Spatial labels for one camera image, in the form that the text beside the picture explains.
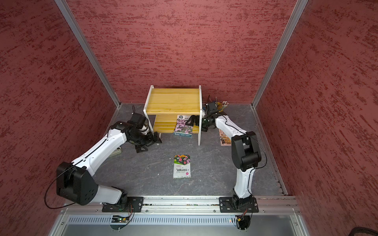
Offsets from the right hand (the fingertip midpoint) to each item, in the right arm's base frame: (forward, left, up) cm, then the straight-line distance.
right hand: (191, 127), depth 90 cm
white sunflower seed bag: (-20, +6, -13) cm, 24 cm away
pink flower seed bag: (-4, +5, +4) cm, 7 cm away
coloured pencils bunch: (+15, -21, +3) cm, 26 cm away
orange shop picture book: (-2, -24, -14) cm, 27 cm away
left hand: (-14, +20, +1) cm, 25 cm away
